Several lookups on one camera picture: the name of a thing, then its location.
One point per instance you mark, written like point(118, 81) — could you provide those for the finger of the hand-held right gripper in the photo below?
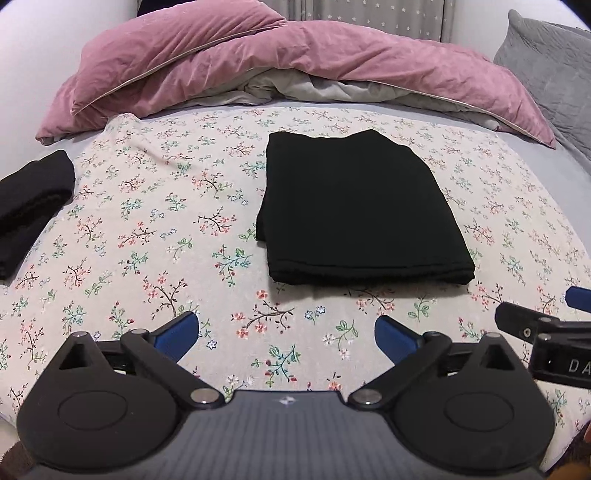
point(581, 299)
point(517, 321)

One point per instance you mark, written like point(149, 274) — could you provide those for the dark hanging garment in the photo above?
point(145, 5)

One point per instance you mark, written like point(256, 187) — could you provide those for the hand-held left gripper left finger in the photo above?
point(178, 334)

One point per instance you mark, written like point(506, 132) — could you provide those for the grey crumpled blanket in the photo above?
point(300, 87)

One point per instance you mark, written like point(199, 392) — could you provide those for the black pants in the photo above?
point(360, 207)

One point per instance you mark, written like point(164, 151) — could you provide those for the floral bed sheet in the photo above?
point(161, 230)

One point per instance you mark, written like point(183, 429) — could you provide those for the grey quilted pillow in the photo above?
point(545, 69)

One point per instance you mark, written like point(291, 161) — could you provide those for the pink duvet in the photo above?
point(369, 60)

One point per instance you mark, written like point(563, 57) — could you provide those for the grey star-print curtain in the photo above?
point(369, 14)

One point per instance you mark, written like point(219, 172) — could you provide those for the black folded cloth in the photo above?
point(32, 194)

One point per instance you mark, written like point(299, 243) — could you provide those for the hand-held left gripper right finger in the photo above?
point(397, 339)

